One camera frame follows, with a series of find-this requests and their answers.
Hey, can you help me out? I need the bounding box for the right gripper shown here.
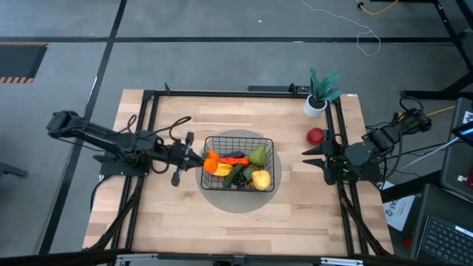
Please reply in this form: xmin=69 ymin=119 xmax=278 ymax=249
xmin=302 ymin=129 xmax=347 ymax=186

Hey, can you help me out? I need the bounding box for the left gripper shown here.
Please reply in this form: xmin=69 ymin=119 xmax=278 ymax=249
xmin=168 ymin=132 xmax=204 ymax=187

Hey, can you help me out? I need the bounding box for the orange tangerine cluster with leaves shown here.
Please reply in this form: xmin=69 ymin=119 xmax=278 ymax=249
xmin=202 ymin=149 xmax=220 ymax=174

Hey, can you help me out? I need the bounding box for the dark green cucumber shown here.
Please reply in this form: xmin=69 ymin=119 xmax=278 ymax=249
xmin=222 ymin=163 xmax=245 ymax=188

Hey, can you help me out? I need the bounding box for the orange carrot with green top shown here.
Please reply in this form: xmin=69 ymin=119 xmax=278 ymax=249
xmin=217 ymin=157 xmax=252 ymax=168

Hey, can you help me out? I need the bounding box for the black grape bunch with leaf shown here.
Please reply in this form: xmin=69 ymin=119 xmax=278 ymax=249
xmin=236 ymin=166 xmax=256 ymax=188

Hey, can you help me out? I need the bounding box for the green pear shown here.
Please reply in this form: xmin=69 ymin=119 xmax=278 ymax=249
xmin=247 ymin=144 xmax=268 ymax=168

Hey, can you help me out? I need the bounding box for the yellow bell pepper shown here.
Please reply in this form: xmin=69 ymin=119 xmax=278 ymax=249
xmin=251 ymin=168 xmax=273 ymax=191

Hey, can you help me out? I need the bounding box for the green plant in white pot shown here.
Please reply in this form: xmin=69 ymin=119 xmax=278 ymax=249
xmin=302 ymin=66 xmax=343 ymax=119

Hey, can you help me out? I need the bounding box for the round grey mat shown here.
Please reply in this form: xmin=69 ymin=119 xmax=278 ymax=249
xmin=194 ymin=128 xmax=282 ymax=214

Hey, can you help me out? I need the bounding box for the white paper sheet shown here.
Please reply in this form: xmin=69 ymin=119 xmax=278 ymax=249
xmin=382 ymin=180 xmax=417 ymax=233

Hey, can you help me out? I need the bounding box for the grey case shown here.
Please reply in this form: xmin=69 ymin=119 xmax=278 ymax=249
xmin=439 ymin=98 xmax=473 ymax=204

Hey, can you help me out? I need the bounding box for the tablet with lit screen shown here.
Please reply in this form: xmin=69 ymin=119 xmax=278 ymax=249
xmin=449 ymin=120 xmax=473 ymax=148

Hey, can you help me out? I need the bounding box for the black laptop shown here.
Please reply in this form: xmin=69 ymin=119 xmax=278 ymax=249
xmin=409 ymin=183 xmax=473 ymax=266

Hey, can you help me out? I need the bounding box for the red object with white part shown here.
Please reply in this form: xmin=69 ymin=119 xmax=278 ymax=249
xmin=457 ymin=169 xmax=473 ymax=188

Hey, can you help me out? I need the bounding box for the black chair base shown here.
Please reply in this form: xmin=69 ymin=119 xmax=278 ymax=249
xmin=0 ymin=161 xmax=29 ymax=178

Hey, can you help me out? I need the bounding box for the black hazard-striped floor mat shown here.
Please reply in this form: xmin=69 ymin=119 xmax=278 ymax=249
xmin=0 ymin=42 xmax=49 ymax=84

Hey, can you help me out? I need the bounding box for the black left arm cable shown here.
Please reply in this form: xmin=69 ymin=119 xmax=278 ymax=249
xmin=117 ymin=114 xmax=193 ymax=174

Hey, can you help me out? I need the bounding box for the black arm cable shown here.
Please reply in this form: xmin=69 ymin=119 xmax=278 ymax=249
xmin=380 ymin=95 xmax=426 ymax=178
xmin=117 ymin=114 xmax=193 ymax=174

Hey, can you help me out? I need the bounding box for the black wire basket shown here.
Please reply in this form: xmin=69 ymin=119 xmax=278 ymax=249
xmin=200 ymin=135 xmax=276 ymax=193

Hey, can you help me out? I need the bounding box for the black aluminium table frame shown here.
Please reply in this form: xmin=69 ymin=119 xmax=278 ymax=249
xmin=83 ymin=89 xmax=395 ymax=259

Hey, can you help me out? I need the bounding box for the silver bracket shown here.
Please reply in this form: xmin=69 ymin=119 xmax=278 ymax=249
xmin=320 ymin=257 xmax=363 ymax=266
xmin=116 ymin=253 xmax=158 ymax=265

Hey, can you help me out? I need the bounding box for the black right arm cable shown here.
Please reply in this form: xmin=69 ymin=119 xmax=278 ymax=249
xmin=380 ymin=95 xmax=426 ymax=178

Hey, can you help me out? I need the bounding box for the thin white floor cable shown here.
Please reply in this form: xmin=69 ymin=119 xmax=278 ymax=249
xmin=301 ymin=0 xmax=382 ymax=57

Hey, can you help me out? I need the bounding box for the yellow cable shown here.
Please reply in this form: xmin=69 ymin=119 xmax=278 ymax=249
xmin=355 ymin=0 xmax=401 ymax=16
xmin=428 ymin=106 xmax=456 ymax=116

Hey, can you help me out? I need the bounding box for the black front rail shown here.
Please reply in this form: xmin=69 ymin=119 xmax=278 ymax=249
xmin=0 ymin=249 xmax=473 ymax=266

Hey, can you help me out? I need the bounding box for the black desk leg frame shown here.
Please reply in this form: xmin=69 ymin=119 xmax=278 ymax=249
xmin=401 ymin=0 xmax=473 ymax=100

